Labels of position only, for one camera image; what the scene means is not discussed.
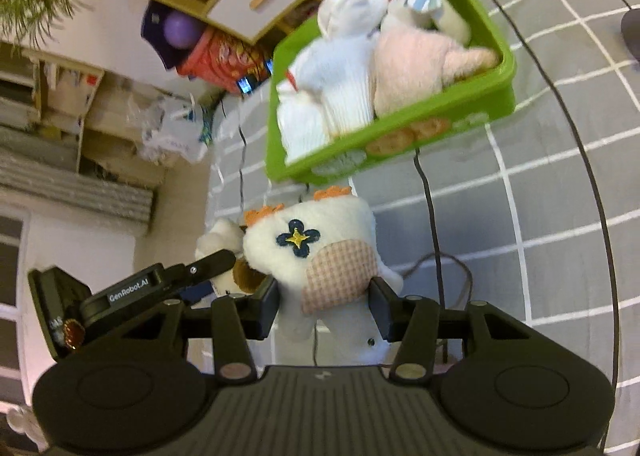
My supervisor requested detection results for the white fluffy sock roll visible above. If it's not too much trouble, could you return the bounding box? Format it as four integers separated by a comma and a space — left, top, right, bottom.
288, 33, 378, 137

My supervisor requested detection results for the white glove red cuff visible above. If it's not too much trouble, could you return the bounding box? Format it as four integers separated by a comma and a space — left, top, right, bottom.
317, 0, 390, 40

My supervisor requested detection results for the white plastic bag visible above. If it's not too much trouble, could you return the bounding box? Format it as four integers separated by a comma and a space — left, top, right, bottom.
126, 93, 213, 164

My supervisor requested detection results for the grey checked tablecloth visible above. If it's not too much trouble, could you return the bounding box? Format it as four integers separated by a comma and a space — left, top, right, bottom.
204, 0, 640, 456

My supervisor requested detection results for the white knitted glove in bin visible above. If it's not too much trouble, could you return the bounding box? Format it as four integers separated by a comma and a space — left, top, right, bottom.
277, 78, 331, 165

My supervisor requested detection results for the small screen device left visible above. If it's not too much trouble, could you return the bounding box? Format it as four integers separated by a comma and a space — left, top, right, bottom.
236, 74, 262, 96

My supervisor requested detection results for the red snack bucket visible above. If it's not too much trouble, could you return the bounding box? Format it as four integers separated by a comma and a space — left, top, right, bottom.
176, 26, 271, 95

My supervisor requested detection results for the green plastic bin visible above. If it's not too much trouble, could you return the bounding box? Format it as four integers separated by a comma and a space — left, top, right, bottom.
265, 0, 516, 185

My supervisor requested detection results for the purple ball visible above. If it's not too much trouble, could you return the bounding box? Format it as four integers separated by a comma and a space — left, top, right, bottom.
163, 10, 206, 49

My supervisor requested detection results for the pink fluffy plush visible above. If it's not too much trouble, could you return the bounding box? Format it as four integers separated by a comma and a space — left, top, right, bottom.
372, 26, 500, 118

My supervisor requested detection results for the black phone stand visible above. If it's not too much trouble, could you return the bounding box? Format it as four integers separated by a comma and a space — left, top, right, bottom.
620, 8, 640, 61

